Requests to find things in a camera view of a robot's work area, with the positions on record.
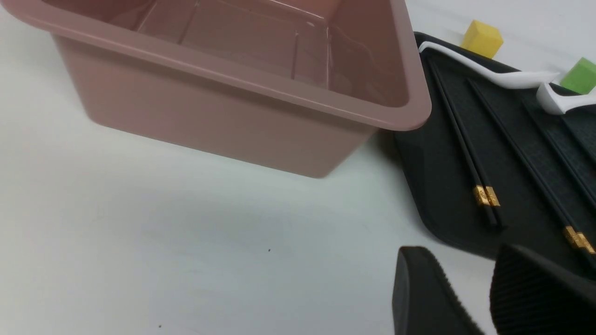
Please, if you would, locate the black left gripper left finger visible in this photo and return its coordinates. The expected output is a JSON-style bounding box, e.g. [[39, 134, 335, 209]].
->
[[392, 246, 483, 335]]

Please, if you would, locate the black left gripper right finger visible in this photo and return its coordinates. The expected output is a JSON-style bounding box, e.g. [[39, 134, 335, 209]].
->
[[490, 245, 596, 335]]

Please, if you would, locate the black chopstick gold band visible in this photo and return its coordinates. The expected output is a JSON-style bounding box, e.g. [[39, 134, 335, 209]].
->
[[469, 80, 595, 254], [427, 60, 499, 228], [522, 101, 595, 212], [431, 60, 506, 228], [467, 79, 595, 269]]

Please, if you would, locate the black plastic tray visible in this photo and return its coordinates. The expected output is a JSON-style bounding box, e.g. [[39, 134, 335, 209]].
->
[[393, 48, 595, 279]]

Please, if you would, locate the white spoon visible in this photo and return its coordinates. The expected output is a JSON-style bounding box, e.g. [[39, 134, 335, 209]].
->
[[536, 83, 596, 116], [418, 41, 561, 90]]

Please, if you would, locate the white spoon leftmost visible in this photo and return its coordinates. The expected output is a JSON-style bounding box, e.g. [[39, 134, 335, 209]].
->
[[418, 41, 561, 90]]

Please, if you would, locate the green cube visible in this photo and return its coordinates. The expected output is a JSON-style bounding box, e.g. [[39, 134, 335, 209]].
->
[[560, 57, 596, 94]]

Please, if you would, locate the pink plastic bin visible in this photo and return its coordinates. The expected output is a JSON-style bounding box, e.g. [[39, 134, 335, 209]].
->
[[1, 0, 432, 178]]

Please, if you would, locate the yellow cube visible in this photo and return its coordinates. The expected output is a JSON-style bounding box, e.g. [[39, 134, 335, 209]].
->
[[461, 20, 504, 59]]

